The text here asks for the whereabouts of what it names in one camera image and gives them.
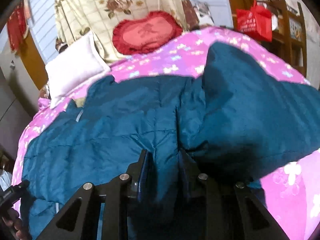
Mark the cream floral rose quilt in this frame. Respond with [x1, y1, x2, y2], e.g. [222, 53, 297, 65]
[54, 0, 188, 63]

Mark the red heart-shaped cushion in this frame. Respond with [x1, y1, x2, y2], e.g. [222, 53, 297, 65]
[112, 11, 183, 55]

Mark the person's left hand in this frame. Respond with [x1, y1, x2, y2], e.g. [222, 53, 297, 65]
[2, 208, 31, 240]

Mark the teal quilted down jacket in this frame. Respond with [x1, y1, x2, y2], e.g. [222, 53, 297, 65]
[21, 42, 319, 239]

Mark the red Chinese knot hanging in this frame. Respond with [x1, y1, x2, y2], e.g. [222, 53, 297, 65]
[7, 0, 31, 53]

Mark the white pillow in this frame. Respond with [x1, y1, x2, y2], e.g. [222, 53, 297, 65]
[45, 31, 111, 109]

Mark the wooden shelf rack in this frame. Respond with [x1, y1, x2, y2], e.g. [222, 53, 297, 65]
[240, 0, 308, 77]

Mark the pink floral bed sheet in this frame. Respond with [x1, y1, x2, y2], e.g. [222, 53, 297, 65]
[12, 27, 319, 239]

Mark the red shopping bag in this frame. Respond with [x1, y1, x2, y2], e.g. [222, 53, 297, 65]
[236, 0, 272, 42]

